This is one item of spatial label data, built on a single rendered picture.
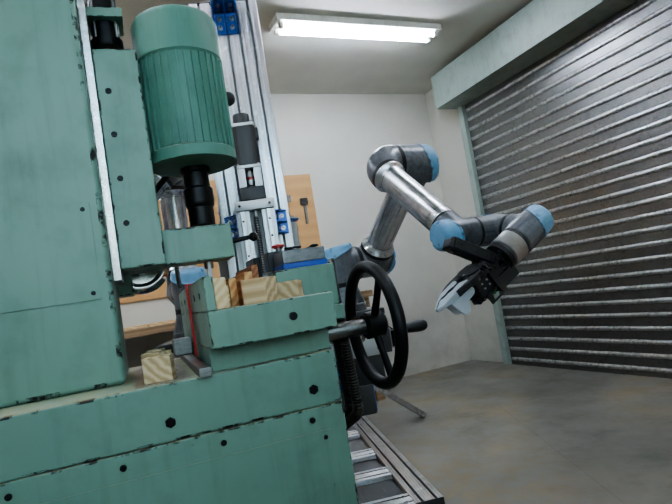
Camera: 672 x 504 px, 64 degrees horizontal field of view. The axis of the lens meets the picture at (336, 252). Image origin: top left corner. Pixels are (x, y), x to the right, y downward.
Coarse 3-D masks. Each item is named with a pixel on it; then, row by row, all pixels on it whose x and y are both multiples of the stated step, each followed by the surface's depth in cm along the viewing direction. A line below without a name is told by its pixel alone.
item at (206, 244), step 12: (180, 228) 105; (192, 228) 106; (204, 228) 106; (216, 228) 107; (228, 228) 108; (168, 240) 104; (180, 240) 104; (192, 240) 105; (204, 240) 106; (216, 240) 107; (228, 240) 108; (168, 252) 103; (180, 252) 104; (192, 252) 105; (204, 252) 106; (216, 252) 107; (228, 252) 107; (168, 264) 103; (180, 264) 106; (192, 264) 110; (204, 264) 109
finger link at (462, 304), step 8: (464, 280) 114; (456, 288) 113; (472, 288) 114; (448, 296) 112; (456, 296) 112; (464, 296) 113; (440, 304) 112; (448, 304) 112; (456, 304) 112; (464, 304) 113; (464, 312) 113
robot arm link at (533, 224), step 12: (516, 216) 124; (528, 216) 121; (540, 216) 121; (552, 216) 122; (504, 228) 125; (516, 228) 120; (528, 228) 119; (540, 228) 120; (528, 240) 119; (540, 240) 122; (528, 252) 120
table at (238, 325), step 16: (256, 304) 86; (272, 304) 87; (288, 304) 88; (304, 304) 88; (320, 304) 89; (336, 304) 113; (208, 320) 83; (224, 320) 84; (240, 320) 85; (256, 320) 85; (272, 320) 86; (288, 320) 87; (304, 320) 88; (320, 320) 89; (336, 320) 90; (208, 336) 86; (224, 336) 83; (240, 336) 84; (256, 336) 85; (272, 336) 86
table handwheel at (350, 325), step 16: (352, 272) 124; (368, 272) 116; (384, 272) 112; (352, 288) 128; (384, 288) 109; (352, 304) 130; (400, 304) 108; (352, 320) 118; (368, 320) 117; (384, 320) 118; (400, 320) 106; (336, 336) 115; (352, 336) 117; (368, 336) 118; (400, 336) 106; (384, 352) 116; (400, 352) 107; (368, 368) 125; (400, 368) 109; (384, 384) 115
